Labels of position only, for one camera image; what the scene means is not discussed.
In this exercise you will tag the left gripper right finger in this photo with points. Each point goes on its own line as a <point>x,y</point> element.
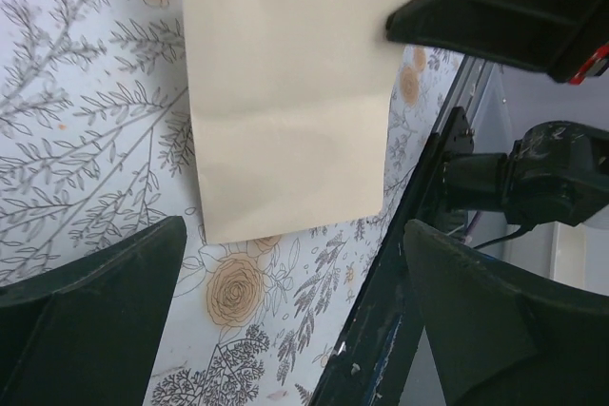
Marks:
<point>501,335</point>

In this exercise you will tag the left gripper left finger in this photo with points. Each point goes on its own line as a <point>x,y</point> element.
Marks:
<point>88,332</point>

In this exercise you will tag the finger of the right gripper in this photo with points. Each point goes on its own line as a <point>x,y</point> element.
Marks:
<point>564,39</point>

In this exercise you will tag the beige paper envelope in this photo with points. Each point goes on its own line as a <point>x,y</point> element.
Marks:
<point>289,104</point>

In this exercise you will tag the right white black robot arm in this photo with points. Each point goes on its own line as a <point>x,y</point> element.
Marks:
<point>558,171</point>

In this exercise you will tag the floral patterned table mat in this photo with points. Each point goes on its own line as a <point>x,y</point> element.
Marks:
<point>96,144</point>

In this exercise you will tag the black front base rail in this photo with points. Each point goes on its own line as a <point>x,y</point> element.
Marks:
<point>372,357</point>

